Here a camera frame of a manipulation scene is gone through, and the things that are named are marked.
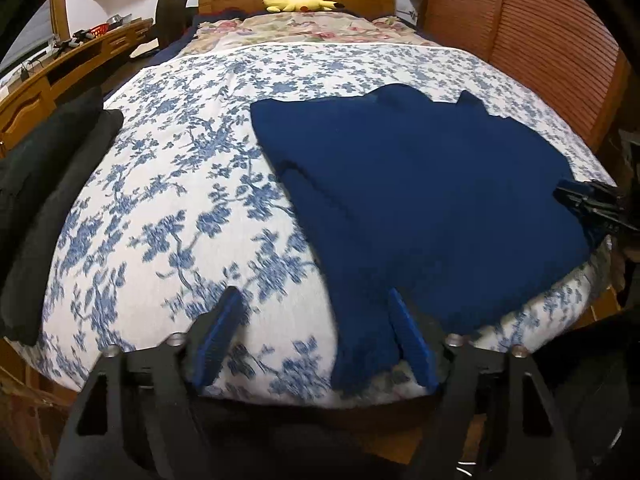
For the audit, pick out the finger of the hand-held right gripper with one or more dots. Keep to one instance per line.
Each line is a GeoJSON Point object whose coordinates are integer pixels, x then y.
{"type": "Point", "coordinates": [602, 220]}
{"type": "Point", "coordinates": [580, 189]}

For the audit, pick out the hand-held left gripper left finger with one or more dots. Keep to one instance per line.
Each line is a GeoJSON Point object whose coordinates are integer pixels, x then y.
{"type": "Point", "coordinates": [215, 340]}

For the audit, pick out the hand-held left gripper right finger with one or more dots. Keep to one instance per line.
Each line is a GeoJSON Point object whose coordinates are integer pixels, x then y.
{"type": "Point", "coordinates": [412, 342]}

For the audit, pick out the navy blue suit jacket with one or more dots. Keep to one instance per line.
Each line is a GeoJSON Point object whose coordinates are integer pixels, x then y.
{"type": "Point", "coordinates": [400, 185]}

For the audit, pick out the blue floral bedspread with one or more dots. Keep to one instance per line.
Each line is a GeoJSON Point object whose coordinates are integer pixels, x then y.
{"type": "Point", "coordinates": [190, 185]}

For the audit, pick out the wooden louvered wardrobe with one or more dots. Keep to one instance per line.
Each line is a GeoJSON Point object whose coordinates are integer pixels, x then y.
{"type": "Point", "coordinates": [530, 25]}

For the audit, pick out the black folded garment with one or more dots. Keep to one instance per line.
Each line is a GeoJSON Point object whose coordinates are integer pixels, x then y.
{"type": "Point", "coordinates": [45, 170]}

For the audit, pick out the navy bed sheet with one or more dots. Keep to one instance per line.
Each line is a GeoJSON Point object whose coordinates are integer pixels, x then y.
{"type": "Point", "coordinates": [172, 47]}

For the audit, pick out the wooden desk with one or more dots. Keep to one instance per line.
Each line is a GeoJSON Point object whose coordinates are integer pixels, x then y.
{"type": "Point", "coordinates": [35, 95]}

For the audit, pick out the pink floral quilt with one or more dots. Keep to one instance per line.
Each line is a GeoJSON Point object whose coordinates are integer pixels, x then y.
{"type": "Point", "coordinates": [310, 27]}

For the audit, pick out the dark brown chair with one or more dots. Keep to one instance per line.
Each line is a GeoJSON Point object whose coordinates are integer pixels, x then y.
{"type": "Point", "coordinates": [167, 17]}

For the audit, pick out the red basket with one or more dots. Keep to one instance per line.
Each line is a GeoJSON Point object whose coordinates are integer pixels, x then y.
{"type": "Point", "coordinates": [100, 30]}

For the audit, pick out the yellow plush toy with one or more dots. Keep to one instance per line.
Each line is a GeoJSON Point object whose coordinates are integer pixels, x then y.
{"type": "Point", "coordinates": [295, 1]}

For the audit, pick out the grey window blind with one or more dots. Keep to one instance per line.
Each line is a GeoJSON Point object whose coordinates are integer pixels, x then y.
{"type": "Point", "coordinates": [27, 45]}

